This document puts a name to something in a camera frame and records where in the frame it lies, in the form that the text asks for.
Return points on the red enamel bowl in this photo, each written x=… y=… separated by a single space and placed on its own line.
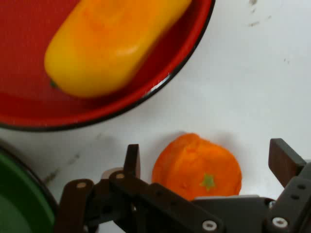
x=22 y=80

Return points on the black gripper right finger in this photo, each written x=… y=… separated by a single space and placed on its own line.
x=289 y=174

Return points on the green enamel bowl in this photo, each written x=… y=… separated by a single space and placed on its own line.
x=19 y=196

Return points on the orange toy tangerine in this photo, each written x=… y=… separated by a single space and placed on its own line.
x=192 y=162

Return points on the yellow toy mango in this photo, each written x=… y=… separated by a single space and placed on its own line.
x=107 y=46

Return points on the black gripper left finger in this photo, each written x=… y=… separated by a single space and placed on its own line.
x=136 y=191

